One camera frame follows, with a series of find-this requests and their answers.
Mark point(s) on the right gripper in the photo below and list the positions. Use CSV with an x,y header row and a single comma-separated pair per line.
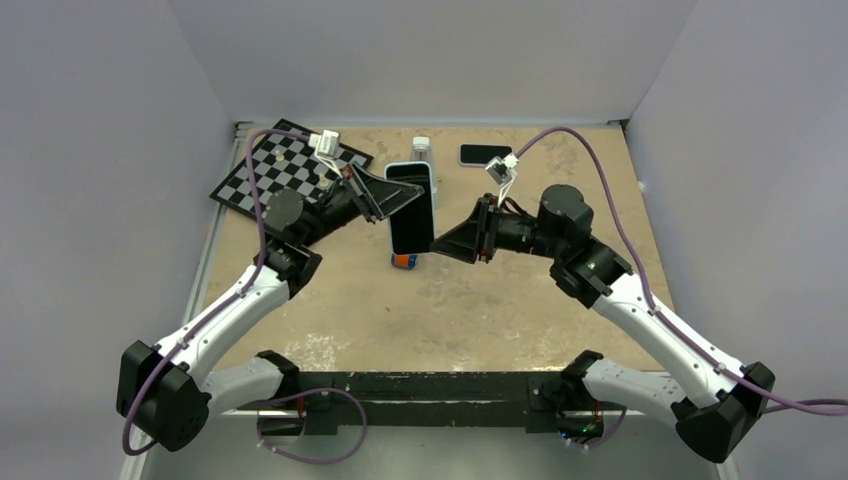
x,y
472,237

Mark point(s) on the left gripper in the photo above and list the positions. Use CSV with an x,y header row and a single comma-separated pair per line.
x,y
378,198

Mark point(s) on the light blue phone case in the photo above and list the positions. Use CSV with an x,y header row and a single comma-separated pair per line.
x,y
415,170

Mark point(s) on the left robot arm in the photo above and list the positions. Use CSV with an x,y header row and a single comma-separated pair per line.
x,y
290,224

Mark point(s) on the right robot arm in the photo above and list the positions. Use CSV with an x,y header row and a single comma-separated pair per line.
x,y
711,399

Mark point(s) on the black phone pink case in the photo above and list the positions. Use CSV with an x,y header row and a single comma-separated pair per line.
x,y
478,155

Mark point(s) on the white metronome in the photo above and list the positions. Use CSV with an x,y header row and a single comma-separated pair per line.
x,y
421,151

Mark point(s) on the black white chessboard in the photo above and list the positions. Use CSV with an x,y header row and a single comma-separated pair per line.
x,y
298,172

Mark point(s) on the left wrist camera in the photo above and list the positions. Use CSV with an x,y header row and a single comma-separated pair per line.
x,y
325,146

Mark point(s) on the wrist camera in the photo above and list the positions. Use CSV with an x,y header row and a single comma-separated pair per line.
x,y
325,146
503,171

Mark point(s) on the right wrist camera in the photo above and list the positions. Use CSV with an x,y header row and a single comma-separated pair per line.
x,y
503,171

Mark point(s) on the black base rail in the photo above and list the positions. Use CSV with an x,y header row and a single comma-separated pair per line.
x,y
534,401

